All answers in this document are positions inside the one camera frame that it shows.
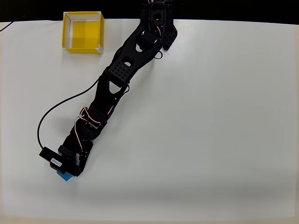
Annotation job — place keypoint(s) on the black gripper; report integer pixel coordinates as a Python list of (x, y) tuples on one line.
[(82, 156)]

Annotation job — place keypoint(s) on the blue cube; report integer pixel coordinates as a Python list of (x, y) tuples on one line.
[(65, 177)]

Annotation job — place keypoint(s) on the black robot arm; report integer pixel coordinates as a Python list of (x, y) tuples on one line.
[(121, 70)]

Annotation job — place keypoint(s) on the yellow box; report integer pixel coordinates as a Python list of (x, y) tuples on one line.
[(86, 32)]

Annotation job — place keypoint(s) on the black camera with white label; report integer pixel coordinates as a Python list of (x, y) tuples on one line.
[(63, 163)]

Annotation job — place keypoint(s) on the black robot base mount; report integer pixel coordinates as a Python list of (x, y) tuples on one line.
[(169, 37)]

